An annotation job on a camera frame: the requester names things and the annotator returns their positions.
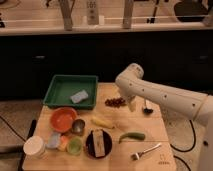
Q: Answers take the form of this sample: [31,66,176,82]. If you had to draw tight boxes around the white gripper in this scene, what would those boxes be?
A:
[118,89,136,112]

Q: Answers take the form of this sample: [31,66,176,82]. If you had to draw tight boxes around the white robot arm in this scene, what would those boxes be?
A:
[115,63,213,171]

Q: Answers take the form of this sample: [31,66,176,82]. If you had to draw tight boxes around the black round plate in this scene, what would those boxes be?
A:
[85,129,112,159]

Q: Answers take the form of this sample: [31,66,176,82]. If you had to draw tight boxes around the brown wooden block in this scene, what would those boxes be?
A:
[93,130,105,157]

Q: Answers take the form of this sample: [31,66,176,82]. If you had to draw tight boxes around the light blue sponge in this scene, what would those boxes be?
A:
[70,90,89,104]

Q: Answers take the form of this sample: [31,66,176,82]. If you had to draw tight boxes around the silver fork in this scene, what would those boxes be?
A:
[131,143,161,161]

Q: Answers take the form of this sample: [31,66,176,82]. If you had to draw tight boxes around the green plastic tray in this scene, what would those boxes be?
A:
[43,75,98,110]

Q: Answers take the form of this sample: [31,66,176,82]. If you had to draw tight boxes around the green plastic cup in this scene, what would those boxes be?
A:
[67,137,82,155]

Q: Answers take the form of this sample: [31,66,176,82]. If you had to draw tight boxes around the orange bowl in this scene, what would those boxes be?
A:
[50,107,77,133]

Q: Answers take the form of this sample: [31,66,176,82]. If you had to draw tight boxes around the orange yellow toy piece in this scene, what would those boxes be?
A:
[57,136,69,151]

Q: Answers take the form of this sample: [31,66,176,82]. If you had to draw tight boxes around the grey blue small block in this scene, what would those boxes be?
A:
[46,132,61,149]

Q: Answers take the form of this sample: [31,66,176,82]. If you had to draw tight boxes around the white paper cup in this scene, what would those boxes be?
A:
[23,136,46,157]

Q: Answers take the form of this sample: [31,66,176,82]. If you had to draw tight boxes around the black power cable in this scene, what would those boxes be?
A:
[169,119,198,154]

